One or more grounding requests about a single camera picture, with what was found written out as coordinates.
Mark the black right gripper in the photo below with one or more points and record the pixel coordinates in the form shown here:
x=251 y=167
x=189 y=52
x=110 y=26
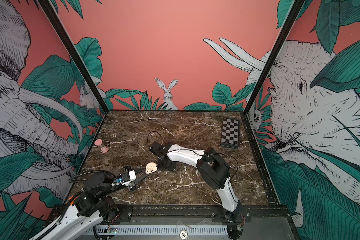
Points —
x=160 y=166

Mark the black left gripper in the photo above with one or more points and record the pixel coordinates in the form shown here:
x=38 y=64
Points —
x=134 y=183

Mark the pink earbud charging case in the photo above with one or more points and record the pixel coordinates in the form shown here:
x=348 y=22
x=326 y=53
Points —
x=151 y=168

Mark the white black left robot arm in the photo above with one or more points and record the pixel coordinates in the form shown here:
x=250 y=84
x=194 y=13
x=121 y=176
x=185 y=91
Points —
x=92 y=205

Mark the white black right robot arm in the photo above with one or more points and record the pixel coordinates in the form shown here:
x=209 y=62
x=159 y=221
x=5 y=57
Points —
x=213 y=168

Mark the pink sand hourglass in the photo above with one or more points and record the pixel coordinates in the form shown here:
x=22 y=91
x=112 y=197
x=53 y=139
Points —
x=99 y=143

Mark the folded black white chessboard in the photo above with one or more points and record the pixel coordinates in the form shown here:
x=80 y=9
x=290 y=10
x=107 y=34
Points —
x=230 y=133

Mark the orange clip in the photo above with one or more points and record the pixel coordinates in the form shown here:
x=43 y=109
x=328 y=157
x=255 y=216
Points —
x=70 y=199

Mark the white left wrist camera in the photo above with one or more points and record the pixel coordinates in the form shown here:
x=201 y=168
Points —
x=128 y=177

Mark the black front mounting rail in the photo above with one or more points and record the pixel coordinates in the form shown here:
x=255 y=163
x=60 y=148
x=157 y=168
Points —
x=215 y=213

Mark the white slotted cable duct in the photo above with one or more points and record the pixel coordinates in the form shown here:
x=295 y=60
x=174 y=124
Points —
x=170 y=230

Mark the black left corner frame post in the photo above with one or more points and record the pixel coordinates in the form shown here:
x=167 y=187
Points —
x=55 y=21

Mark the black corner frame post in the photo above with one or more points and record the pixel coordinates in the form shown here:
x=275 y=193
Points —
x=287 y=25
x=55 y=21

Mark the black right corner frame post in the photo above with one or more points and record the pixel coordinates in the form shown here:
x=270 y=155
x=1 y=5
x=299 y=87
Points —
x=287 y=25

